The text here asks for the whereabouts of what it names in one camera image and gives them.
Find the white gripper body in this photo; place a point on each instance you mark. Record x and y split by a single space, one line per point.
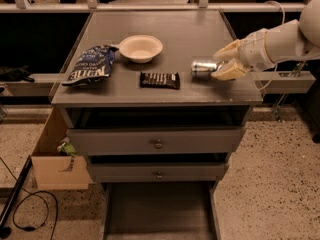
254 51

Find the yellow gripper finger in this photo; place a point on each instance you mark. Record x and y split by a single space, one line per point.
234 69
229 52

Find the silver blue redbull can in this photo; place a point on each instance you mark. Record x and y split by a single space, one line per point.
202 68

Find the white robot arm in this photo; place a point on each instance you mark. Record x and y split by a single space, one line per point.
296 40

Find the grey drawer cabinet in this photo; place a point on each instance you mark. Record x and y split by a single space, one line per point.
121 103

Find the grey top drawer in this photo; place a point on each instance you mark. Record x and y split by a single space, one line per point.
144 142

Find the grey drawer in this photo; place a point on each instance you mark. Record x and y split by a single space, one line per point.
144 142
160 211
157 172

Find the grey middle drawer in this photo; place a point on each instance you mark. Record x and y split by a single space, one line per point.
157 172

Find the grey bottom drawer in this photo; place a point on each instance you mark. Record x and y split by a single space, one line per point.
160 211

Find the dark chocolate bar wrapper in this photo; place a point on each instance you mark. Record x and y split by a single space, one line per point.
160 80

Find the white paper bowl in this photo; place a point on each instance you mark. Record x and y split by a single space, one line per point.
140 48

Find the blue kettle chips bag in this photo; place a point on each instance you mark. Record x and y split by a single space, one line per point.
93 65

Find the green packet in box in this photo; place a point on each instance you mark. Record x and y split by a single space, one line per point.
66 147

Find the cardboard box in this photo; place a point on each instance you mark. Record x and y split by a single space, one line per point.
54 170

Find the black cloth on ledge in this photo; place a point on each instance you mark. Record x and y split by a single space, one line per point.
11 74

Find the black floor bar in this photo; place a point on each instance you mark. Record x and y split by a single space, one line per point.
11 195

